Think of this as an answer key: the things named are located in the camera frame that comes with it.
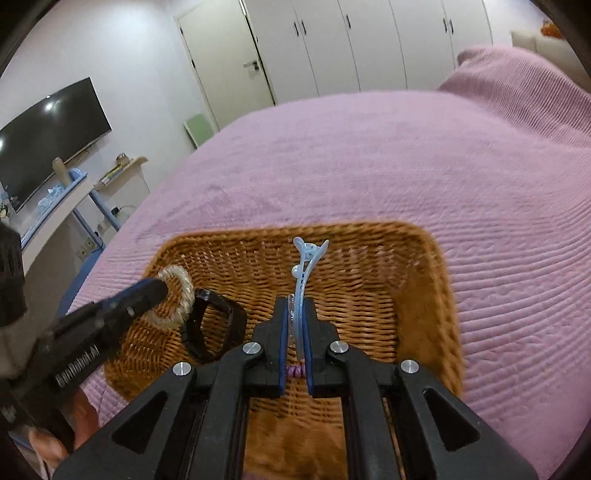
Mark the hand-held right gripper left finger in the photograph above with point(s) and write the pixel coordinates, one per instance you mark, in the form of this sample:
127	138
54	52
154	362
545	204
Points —
282	341

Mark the black curved television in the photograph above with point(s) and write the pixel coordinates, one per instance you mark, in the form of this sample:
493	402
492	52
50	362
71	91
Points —
46	138

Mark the orange plush toy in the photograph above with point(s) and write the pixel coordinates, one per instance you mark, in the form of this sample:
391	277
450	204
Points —
550	29

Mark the white room door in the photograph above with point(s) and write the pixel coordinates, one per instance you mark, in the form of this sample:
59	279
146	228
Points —
221	69

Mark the wooden wall shelf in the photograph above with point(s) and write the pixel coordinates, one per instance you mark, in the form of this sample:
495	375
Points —
131	164

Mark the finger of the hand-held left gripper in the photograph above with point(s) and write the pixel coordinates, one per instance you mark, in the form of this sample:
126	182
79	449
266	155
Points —
147	293

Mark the green board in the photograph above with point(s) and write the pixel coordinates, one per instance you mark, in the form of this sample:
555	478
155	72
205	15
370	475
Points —
201	129

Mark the white wall socket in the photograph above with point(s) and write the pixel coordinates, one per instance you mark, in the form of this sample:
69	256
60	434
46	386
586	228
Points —
101	227
85	248

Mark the white wardrobe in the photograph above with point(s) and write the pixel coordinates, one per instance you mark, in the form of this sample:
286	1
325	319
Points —
369	37

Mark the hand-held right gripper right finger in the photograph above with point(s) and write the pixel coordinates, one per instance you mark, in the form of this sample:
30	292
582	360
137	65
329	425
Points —
310	364

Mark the pearl hair clip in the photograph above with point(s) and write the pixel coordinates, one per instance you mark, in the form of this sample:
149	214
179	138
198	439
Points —
294	272

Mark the light blue hair clip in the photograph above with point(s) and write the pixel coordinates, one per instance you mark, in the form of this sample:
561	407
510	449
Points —
302	295

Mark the brown wicker basket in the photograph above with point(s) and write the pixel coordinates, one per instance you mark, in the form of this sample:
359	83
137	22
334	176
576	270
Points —
369	286

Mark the beige padded headboard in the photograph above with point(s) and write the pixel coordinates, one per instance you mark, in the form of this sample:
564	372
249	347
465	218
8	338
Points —
545	50

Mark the beige cylindrical bottle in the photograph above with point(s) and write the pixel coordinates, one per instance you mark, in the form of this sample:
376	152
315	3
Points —
60	170

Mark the white desk with blue frame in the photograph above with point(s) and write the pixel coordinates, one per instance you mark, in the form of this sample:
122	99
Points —
60	198

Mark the small brown ornament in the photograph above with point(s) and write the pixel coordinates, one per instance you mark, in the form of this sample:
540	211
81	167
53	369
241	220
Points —
122	160

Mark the person's left hand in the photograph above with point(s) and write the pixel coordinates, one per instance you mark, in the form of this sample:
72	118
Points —
85	420

